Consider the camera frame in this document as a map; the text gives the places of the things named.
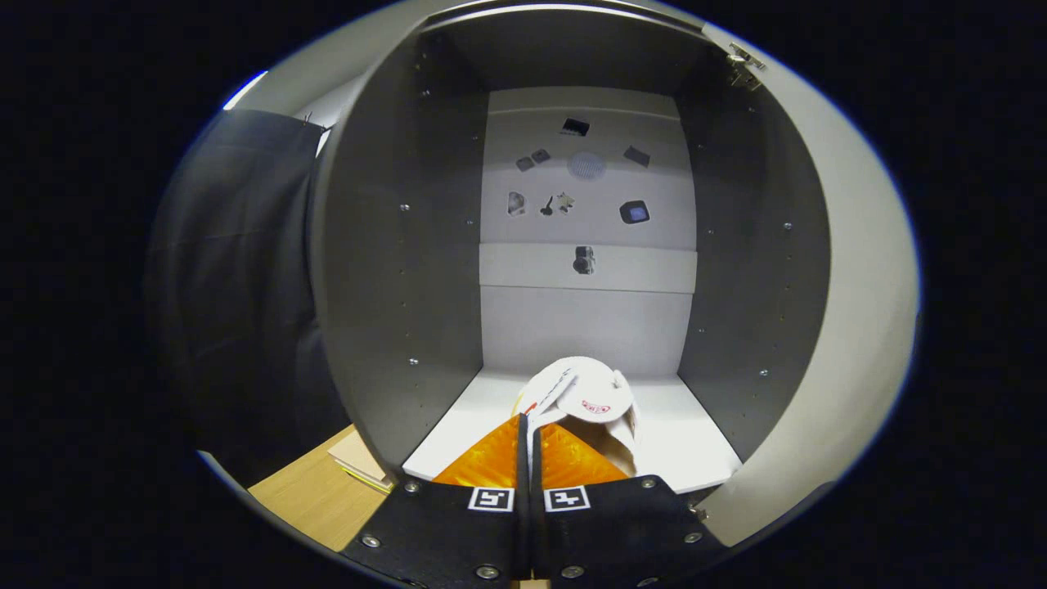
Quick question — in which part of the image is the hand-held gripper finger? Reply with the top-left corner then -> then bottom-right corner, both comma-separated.
530,421 -> 729,589
339,413 -> 528,589

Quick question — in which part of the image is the narrow ceiling light strip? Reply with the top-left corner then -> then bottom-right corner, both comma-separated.
222,70 -> 269,111

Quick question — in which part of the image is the grey shoe cabinet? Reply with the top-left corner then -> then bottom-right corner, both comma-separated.
309,0 -> 834,496

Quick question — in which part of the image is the white shoe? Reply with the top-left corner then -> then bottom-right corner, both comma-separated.
514,356 -> 640,479

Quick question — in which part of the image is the yellow edged book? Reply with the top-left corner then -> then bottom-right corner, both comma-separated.
335,462 -> 393,494

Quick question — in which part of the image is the black backdrop cloth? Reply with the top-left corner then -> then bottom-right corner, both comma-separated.
147,108 -> 353,488

